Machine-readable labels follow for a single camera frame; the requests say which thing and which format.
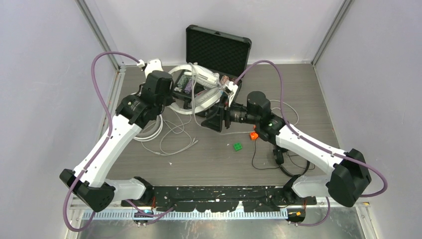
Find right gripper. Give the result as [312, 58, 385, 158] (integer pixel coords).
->
[202, 94, 259, 133]

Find white gaming headset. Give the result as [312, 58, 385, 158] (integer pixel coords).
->
[168, 63, 222, 115]

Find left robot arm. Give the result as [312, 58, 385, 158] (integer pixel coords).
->
[60, 70, 173, 213]

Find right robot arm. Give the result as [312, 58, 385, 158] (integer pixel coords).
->
[201, 91, 371, 207]

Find green toy brick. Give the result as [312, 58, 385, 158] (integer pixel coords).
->
[233, 142, 243, 151]

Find orange toy brick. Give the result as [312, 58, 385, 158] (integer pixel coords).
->
[249, 131, 259, 140]

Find black poker chip case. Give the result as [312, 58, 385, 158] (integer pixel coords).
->
[171, 25, 252, 110]

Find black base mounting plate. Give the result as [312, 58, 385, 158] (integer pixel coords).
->
[121, 186, 317, 213]

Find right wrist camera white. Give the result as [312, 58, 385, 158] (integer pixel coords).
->
[222, 80, 239, 107]

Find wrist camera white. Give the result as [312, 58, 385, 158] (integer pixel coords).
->
[144, 58, 163, 78]
[222, 80, 239, 107]

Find black headphones with cable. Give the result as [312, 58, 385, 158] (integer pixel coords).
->
[251, 141, 316, 177]

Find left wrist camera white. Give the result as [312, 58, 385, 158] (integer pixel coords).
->
[144, 58, 163, 78]

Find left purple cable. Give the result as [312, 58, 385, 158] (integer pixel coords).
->
[62, 51, 146, 232]

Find purple cable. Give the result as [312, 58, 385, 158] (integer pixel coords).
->
[62, 51, 146, 232]
[232, 60, 388, 199]

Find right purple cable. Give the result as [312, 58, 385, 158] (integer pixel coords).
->
[232, 60, 388, 199]

